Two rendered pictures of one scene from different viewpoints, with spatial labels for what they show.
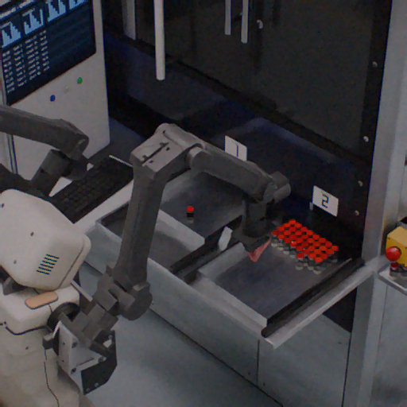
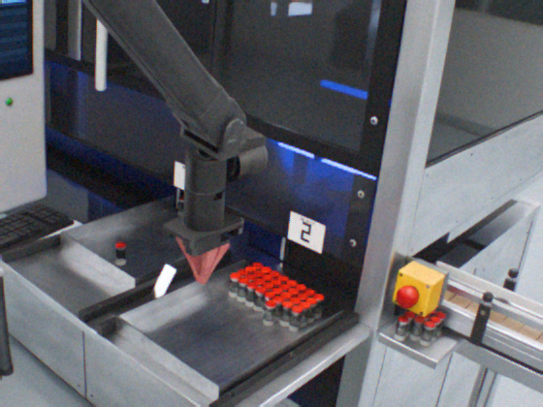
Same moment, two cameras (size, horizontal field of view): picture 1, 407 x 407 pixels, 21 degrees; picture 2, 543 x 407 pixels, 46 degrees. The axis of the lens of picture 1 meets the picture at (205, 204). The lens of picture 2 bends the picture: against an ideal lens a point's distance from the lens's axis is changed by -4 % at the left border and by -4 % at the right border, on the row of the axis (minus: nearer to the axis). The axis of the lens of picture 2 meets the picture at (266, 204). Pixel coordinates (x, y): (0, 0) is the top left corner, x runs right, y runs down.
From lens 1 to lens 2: 170 cm
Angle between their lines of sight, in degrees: 16
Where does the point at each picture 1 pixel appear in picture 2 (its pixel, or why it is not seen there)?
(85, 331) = not seen: outside the picture
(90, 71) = (23, 94)
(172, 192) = (103, 234)
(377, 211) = (384, 234)
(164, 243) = (79, 286)
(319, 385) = not seen: outside the picture
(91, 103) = (22, 137)
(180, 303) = (119, 393)
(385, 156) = (404, 141)
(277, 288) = (236, 347)
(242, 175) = (185, 71)
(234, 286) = (173, 342)
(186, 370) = not seen: outside the picture
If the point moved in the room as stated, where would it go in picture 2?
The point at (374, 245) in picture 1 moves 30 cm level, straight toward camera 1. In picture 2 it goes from (375, 290) to (379, 390)
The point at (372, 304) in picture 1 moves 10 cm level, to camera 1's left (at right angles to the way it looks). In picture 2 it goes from (366, 381) to (317, 380)
